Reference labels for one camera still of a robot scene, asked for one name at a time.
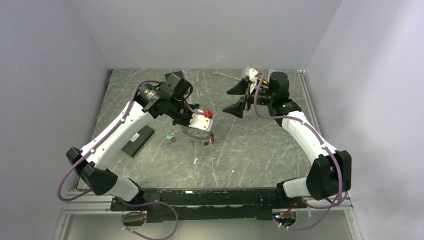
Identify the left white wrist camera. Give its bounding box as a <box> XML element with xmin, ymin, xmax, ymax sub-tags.
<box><xmin>188</xmin><ymin>108</ymin><xmax>213</xmax><ymax>132</ymax></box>

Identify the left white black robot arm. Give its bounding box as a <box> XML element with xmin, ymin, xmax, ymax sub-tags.
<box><xmin>66</xmin><ymin>71</ymin><xmax>193</xmax><ymax>210</ymax></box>

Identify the aluminium frame rail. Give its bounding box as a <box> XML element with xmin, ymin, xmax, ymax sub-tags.
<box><xmin>62</xmin><ymin>187</ymin><xmax>354</xmax><ymax>216</ymax></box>

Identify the round metal keyring disc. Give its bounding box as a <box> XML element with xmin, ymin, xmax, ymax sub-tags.
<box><xmin>180</xmin><ymin>126</ymin><xmax>215</xmax><ymax>146</ymax></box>

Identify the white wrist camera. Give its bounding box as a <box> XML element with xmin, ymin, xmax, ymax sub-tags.
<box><xmin>188</xmin><ymin>108</ymin><xmax>213</xmax><ymax>132</ymax></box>
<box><xmin>245</xmin><ymin>67</ymin><xmax>263</xmax><ymax>93</ymax></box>

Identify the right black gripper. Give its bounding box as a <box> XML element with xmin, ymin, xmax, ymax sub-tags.
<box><xmin>222</xmin><ymin>79</ymin><xmax>275</xmax><ymax>119</ymax></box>

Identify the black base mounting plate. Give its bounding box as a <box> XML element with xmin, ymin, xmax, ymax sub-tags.
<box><xmin>110</xmin><ymin>187</ymin><xmax>307</xmax><ymax>223</ymax></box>

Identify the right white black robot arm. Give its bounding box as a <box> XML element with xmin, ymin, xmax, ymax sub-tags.
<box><xmin>223</xmin><ymin>69</ymin><xmax>352</xmax><ymax>208</ymax></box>

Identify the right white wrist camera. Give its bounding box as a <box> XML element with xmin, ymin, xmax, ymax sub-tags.
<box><xmin>245</xmin><ymin>67</ymin><xmax>263</xmax><ymax>93</ymax></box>

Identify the silver wrench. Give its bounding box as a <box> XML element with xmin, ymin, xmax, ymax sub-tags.
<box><xmin>210</xmin><ymin>68</ymin><xmax>239</xmax><ymax>81</ymax></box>

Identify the black rectangular block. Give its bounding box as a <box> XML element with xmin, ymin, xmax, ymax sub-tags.
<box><xmin>164</xmin><ymin>70</ymin><xmax>185</xmax><ymax>81</ymax></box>

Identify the black box with label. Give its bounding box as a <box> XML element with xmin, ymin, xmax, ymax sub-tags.
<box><xmin>121</xmin><ymin>125</ymin><xmax>155</xmax><ymax>158</ymax></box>

